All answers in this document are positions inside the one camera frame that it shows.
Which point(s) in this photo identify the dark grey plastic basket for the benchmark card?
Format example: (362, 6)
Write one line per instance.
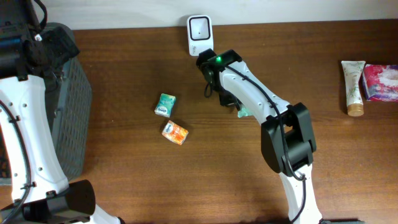
(68, 97)

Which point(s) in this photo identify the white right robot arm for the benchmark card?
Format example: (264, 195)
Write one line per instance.
(287, 137)

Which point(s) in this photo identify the mint green wipes pack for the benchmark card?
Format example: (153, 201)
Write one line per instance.
(243, 112)

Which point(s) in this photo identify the small orange tissue pack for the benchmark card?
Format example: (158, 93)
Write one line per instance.
(175, 133)

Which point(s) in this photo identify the purple tissue pack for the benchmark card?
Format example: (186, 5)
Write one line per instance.
(380, 82)

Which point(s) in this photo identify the small teal tissue pack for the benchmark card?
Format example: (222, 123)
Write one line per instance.
(165, 105)

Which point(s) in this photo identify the white Pantene tube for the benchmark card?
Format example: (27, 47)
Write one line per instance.
(352, 73)

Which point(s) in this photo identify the white barcode scanner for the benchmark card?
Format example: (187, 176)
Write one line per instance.
(200, 34)

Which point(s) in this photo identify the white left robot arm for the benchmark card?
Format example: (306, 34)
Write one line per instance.
(41, 192)

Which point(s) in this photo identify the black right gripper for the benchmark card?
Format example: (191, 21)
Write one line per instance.
(226, 99)

